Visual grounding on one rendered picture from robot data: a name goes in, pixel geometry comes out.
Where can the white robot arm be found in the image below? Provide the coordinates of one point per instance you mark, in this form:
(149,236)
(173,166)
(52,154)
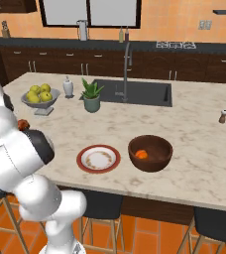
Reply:
(16,158)

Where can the orange squash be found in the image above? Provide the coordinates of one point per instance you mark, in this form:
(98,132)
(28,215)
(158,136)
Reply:
(141,154)

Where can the brown wooden bowl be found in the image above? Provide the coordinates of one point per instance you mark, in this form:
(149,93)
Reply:
(154,158)

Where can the grey footed fruit bowl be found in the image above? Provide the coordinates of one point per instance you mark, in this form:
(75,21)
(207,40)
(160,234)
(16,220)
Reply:
(43,105)

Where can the brown chicken drumstick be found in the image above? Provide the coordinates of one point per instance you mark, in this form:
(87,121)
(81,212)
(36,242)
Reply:
(23,124)

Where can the red-rimmed white plate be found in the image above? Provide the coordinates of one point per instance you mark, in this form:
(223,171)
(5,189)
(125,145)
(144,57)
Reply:
(98,159)

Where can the green potted plant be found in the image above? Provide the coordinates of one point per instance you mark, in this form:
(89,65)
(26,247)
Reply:
(91,97)

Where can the dark grey sink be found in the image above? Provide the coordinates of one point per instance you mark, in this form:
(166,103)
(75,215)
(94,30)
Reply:
(144,92)

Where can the grey metal tap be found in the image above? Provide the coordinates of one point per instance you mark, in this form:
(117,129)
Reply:
(126,72)

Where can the white ceramic jar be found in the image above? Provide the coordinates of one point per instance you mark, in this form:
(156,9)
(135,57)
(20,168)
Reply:
(68,87)

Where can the yellow-green apple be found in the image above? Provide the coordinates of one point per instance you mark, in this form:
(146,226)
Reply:
(32,97)
(35,89)
(46,96)
(45,87)

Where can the dark brown cupboard run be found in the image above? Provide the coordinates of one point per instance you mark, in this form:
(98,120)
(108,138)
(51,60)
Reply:
(62,63)

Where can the pale green bottle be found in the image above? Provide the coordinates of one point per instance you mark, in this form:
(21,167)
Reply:
(121,35)

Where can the dark brown island base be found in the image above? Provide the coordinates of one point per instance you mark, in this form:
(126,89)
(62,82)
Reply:
(158,208)

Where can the dark red bottle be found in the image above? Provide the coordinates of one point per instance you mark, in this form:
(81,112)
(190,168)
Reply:
(127,35)

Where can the silver metal jug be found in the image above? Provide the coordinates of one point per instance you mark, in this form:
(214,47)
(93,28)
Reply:
(82,30)

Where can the hob with white grates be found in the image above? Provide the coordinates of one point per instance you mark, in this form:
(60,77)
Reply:
(176,44)

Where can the white-topped brown salt shaker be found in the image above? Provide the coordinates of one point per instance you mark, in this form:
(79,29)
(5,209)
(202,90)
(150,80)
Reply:
(222,117)

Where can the black-framed window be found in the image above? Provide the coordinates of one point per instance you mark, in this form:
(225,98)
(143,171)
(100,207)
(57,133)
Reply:
(90,13)

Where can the wooden knife block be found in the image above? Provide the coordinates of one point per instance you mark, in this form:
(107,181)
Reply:
(5,30)

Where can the grey wall socket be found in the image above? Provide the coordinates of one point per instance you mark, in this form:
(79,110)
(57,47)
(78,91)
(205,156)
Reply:
(205,25)

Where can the dark brown wall cupboard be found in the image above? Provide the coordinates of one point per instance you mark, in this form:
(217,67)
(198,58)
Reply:
(11,5)

